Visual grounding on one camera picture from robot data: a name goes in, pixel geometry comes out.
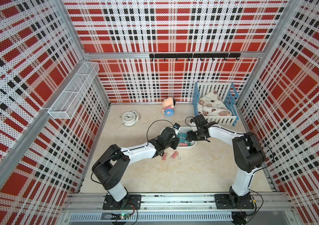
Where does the white plastic storage box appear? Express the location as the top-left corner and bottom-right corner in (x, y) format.
(173, 126), (197, 149)

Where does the pink binder clip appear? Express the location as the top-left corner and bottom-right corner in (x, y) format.
(170, 151), (181, 160)
(161, 152), (168, 161)

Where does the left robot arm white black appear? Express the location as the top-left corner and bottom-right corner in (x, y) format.
(92, 123), (180, 203)

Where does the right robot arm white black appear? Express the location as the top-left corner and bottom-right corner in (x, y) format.
(187, 125), (265, 197)

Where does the printed crib blanket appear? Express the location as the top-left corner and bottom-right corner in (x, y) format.
(198, 91), (232, 116)

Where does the pink baby doll toy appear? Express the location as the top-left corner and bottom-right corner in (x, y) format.
(161, 97), (176, 117)

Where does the blue white toy crib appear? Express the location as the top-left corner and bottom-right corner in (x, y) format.
(192, 82), (239, 126)

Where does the white alarm clock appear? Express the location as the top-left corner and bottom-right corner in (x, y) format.
(121, 111), (141, 127)

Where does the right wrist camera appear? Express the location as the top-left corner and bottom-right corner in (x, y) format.
(190, 114), (208, 129)

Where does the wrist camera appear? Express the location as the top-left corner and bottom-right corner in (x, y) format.
(190, 114), (208, 129)
(173, 123), (181, 133)

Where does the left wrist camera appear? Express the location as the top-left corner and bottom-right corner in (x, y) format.
(173, 123), (181, 133)

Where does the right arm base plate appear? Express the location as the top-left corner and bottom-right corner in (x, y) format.
(214, 193), (255, 210)

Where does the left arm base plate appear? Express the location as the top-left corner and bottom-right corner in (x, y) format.
(102, 195), (142, 211)

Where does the black hook rail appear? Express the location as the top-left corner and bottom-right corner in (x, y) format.
(149, 53), (241, 60)

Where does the aluminium front rail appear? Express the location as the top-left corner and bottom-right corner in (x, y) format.
(63, 192), (294, 212)

